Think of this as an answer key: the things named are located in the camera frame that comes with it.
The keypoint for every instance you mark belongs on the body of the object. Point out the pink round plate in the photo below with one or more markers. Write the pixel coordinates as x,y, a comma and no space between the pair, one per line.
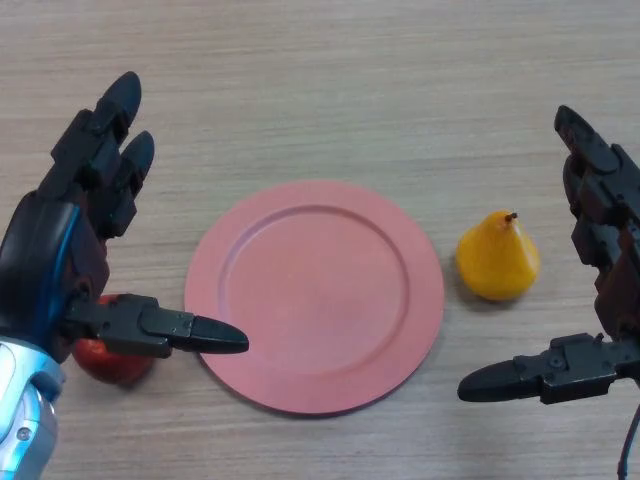
315,300

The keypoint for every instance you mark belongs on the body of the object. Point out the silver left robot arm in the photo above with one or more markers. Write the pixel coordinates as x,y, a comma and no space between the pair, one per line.
25,410

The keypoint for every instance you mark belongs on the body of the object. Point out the red apple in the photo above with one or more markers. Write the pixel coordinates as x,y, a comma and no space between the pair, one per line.
112,368

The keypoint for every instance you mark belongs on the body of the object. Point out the yellow pear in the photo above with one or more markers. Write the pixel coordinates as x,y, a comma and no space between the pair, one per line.
497,260

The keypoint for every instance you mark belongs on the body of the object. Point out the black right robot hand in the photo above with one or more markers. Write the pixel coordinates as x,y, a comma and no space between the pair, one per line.
617,210

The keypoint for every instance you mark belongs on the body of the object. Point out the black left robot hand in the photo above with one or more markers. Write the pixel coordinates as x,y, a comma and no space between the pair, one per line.
55,235

